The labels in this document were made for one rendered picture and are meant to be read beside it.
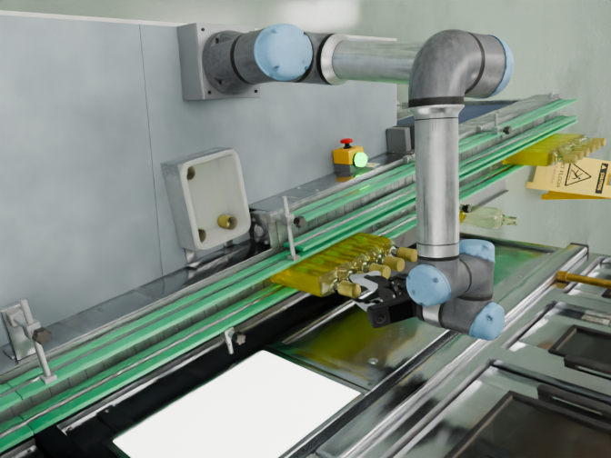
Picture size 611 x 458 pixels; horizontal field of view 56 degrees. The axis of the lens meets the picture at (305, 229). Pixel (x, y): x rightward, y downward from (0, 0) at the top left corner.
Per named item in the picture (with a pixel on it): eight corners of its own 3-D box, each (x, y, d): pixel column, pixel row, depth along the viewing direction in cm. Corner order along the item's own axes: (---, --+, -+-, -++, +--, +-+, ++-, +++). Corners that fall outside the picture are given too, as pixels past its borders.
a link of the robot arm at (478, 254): (474, 251, 106) (471, 308, 108) (504, 242, 114) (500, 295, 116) (437, 243, 112) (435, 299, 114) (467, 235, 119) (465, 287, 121)
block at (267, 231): (253, 245, 157) (270, 250, 152) (247, 213, 154) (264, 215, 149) (263, 241, 160) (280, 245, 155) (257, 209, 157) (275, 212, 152)
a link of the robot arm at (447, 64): (445, 16, 92) (449, 314, 99) (481, 24, 99) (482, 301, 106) (387, 29, 100) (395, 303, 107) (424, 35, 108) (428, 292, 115)
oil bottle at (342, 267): (285, 273, 158) (344, 291, 143) (283, 254, 157) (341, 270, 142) (300, 266, 162) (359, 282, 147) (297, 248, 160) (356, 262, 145)
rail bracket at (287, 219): (271, 256, 153) (305, 264, 144) (261, 195, 148) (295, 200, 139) (280, 252, 155) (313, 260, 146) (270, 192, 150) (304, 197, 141)
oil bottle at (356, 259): (301, 266, 162) (359, 282, 147) (298, 248, 160) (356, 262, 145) (315, 259, 166) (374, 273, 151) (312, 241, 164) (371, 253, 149)
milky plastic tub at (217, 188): (179, 247, 148) (198, 253, 142) (160, 162, 141) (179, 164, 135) (233, 225, 159) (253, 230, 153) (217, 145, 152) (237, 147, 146)
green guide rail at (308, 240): (283, 246, 156) (304, 252, 150) (283, 243, 155) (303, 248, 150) (560, 117, 267) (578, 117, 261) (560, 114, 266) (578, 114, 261)
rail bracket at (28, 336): (5, 359, 119) (47, 396, 103) (-21, 284, 114) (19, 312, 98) (29, 348, 122) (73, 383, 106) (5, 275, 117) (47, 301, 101)
